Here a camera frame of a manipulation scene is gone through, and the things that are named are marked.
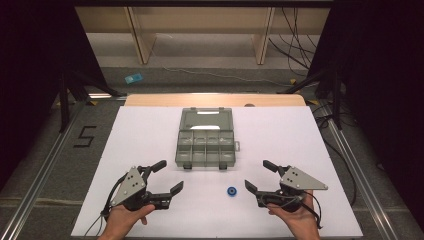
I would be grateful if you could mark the grey clear compartment organizer box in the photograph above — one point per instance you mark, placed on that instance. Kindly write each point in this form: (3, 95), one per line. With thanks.
(206, 143)

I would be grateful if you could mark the blue card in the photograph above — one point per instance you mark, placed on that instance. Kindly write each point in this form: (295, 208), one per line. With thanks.
(134, 78)

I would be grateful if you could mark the person's right hand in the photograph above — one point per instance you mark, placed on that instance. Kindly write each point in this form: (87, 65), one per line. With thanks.
(296, 221)

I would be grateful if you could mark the metal floor rail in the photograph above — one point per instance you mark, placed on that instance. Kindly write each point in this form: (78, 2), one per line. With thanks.
(360, 180)
(43, 173)

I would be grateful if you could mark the person's left hand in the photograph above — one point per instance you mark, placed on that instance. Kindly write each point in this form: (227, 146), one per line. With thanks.
(123, 220)

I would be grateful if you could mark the black metal stand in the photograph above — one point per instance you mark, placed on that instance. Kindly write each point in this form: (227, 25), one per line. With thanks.
(64, 100)
(336, 100)

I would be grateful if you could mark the light wooden shelf unit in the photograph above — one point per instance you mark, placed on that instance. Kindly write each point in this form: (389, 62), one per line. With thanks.
(143, 43)

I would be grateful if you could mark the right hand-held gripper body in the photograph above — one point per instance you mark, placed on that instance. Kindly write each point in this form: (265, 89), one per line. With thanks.
(295, 181)

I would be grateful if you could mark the black curtain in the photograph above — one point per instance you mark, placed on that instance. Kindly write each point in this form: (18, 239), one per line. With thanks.
(30, 66)
(383, 83)

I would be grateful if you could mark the small blue wheel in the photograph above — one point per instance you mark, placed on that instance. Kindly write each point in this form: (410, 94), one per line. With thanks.
(232, 191)

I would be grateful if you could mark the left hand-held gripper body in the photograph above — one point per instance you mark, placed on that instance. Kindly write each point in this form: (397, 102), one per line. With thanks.
(131, 186)

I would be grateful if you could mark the white table sheet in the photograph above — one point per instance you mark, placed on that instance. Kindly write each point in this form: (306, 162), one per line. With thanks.
(206, 216)

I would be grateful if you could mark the wooden table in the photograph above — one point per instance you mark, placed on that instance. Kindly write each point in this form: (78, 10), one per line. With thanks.
(213, 100)

